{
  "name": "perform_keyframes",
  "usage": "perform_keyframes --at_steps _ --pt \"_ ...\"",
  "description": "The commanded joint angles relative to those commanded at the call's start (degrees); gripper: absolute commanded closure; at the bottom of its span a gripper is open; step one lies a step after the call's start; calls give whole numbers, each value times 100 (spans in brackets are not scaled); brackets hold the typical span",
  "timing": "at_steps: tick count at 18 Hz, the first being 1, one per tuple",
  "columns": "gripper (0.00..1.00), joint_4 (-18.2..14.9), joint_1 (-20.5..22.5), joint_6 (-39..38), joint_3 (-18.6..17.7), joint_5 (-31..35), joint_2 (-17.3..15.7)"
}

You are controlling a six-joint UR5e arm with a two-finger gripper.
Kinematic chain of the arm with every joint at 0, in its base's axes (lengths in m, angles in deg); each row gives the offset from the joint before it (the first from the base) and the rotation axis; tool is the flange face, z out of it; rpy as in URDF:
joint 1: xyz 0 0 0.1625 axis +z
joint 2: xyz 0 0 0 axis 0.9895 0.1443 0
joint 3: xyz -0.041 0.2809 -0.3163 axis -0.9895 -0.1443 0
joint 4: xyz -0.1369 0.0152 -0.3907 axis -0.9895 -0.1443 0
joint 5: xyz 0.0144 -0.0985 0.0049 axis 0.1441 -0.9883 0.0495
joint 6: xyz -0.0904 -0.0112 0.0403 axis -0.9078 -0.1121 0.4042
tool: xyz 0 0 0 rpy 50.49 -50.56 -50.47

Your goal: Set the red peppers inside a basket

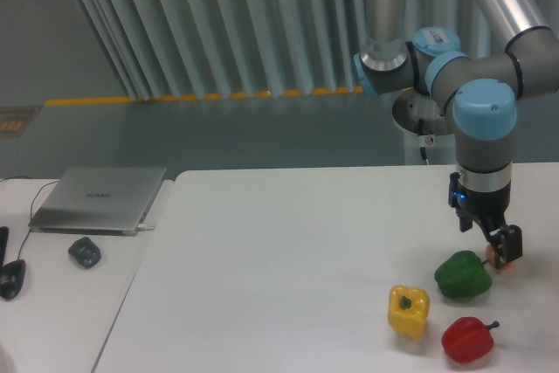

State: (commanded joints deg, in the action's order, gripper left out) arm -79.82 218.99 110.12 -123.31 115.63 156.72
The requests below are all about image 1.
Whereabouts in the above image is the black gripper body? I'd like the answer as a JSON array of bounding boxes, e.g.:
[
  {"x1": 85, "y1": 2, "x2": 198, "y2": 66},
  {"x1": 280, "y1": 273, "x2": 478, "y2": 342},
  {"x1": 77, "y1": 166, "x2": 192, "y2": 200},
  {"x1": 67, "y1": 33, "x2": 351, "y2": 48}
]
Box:
[{"x1": 448, "y1": 172, "x2": 511, "y2": 229}]

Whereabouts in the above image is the brown egg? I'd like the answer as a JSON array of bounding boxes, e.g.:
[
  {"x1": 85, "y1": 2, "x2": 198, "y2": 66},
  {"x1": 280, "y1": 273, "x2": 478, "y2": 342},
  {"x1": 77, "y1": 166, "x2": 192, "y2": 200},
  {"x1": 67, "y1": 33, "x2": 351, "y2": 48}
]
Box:
[{"x1": 485, "y1": 238, "x2": 515, "y2": 271}]

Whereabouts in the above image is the red bell pepper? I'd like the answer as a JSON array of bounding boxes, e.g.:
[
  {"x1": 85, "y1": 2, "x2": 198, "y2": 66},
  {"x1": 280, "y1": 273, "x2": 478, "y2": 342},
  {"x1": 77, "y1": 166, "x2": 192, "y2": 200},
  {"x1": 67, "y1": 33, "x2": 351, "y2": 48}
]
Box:
[{"x1": 441, "y1": 317, "x2": 500, "y2": 364}]

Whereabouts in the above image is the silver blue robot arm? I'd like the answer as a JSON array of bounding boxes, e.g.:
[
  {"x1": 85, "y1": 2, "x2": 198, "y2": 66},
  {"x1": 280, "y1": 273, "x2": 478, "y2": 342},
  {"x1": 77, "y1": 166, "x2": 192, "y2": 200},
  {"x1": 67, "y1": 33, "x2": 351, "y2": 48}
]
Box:
[{"x1": 354, "y1": 0, "x2": 558, "y2": 268}]

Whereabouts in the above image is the green bell pepper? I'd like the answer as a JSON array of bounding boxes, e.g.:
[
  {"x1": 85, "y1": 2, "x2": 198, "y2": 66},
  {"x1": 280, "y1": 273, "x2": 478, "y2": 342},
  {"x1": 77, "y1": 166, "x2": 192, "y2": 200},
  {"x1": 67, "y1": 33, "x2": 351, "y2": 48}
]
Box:
[{"x1": 433, "y1": 250, "x2": 493, "y2": 299}]

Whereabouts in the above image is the yellow bell pepper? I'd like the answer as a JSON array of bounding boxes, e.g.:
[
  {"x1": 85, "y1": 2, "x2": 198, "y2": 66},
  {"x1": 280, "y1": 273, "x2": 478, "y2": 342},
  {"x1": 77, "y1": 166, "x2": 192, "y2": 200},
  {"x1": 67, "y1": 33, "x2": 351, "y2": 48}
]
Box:
[{"x1": 388, "y1": 285, "x2": 430, "y2": 339}]

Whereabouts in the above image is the white laptop plug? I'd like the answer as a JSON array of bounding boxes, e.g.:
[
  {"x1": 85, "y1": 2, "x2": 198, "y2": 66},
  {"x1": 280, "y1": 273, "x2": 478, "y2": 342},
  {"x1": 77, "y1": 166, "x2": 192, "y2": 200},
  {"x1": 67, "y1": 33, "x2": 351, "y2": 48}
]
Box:
[{"x1": 137, "y1": 224, "x2": 155, "y2": 231}]

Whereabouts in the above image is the silver laptop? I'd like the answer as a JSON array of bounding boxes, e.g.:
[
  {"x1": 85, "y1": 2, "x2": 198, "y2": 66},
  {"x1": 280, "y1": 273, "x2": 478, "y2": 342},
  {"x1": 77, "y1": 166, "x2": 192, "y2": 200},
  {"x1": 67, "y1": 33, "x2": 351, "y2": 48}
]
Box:
[{"x1": 29, "y1": 167, "x2": 166, "y2": 236}]

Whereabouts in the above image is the dark small tray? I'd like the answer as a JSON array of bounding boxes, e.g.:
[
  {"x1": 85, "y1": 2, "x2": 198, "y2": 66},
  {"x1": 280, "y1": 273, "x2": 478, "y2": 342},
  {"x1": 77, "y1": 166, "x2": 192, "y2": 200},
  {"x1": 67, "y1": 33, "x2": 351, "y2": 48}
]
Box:
[{"x1": 68, "y1": 237, "x2": 102, "y2": 269}]

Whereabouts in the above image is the black computer mouse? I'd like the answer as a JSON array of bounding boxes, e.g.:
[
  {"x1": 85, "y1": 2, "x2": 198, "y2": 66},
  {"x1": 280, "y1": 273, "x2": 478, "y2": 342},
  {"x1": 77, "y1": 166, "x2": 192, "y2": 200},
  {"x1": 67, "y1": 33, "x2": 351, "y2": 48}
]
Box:
[{"x1": 0, "y1": 259, "x2": 26, "y2": 301}]

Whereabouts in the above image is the black remote stick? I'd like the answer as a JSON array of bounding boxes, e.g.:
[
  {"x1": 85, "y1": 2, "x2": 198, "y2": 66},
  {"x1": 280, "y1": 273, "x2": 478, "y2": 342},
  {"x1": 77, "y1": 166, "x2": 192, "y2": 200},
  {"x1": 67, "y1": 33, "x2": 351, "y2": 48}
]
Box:
[{"x1": 0, "y1": 226, "x2": 10, "y2": 268}]

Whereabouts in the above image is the black pedestal cable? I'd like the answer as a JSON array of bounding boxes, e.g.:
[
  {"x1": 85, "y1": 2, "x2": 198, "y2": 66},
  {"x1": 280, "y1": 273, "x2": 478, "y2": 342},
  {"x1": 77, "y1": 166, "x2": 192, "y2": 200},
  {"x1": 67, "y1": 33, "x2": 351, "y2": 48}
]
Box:
[{"x1": 417, "y1": 117, "x2": 431, "y2": 166}]

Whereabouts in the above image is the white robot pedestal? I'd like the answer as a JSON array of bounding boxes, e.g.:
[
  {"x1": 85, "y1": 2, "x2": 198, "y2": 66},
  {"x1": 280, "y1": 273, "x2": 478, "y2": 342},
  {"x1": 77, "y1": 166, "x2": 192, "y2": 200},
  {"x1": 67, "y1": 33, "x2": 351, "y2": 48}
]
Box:
[{"x1": 392, "y1": 88, "x2": 455, "y2": 165}]

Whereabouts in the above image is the black mouse cable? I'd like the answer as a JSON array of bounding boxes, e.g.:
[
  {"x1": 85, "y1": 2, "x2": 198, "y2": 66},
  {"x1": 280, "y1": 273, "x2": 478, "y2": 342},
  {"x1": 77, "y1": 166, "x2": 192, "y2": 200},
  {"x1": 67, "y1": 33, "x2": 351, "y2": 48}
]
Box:
[{"x1": 0, "y1": 176, "x2": 60, "y2": 263}]

